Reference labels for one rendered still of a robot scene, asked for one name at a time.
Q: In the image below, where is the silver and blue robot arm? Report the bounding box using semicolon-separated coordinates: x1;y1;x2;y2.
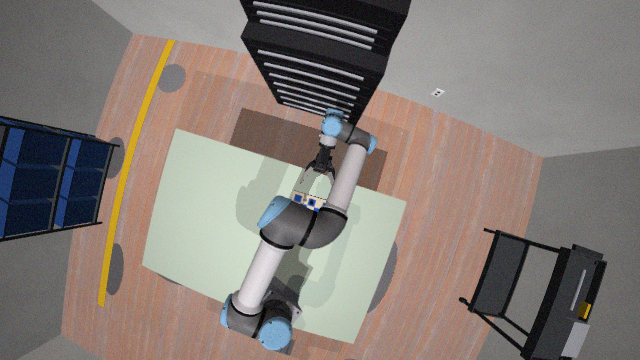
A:
220;108;377;350

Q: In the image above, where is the blue and cream checkered chessboard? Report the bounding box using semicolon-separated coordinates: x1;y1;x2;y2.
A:
291;191;326;212

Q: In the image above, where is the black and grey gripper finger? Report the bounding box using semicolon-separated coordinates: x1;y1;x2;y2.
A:
300;160;315;183
327;164;335;185

